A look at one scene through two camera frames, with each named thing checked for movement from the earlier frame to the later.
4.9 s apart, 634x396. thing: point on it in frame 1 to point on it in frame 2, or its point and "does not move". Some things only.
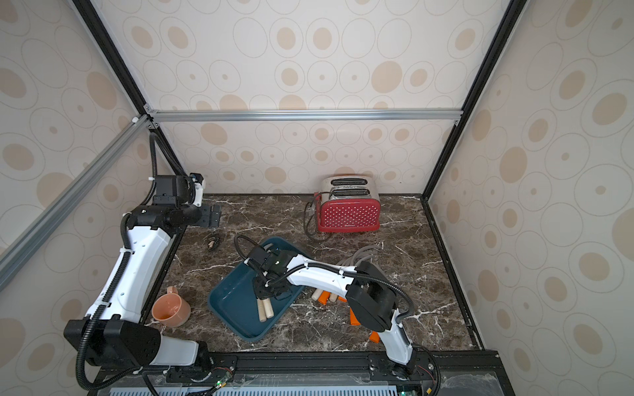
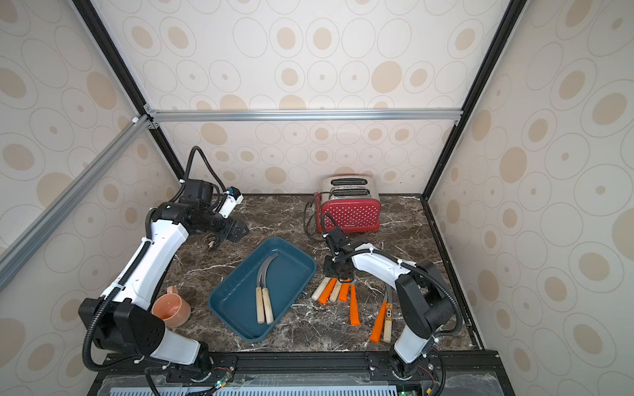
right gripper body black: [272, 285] to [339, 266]
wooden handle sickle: [316, 294] does not move
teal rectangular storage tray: [234, 301] does not move
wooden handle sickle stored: [269, 308] does not move
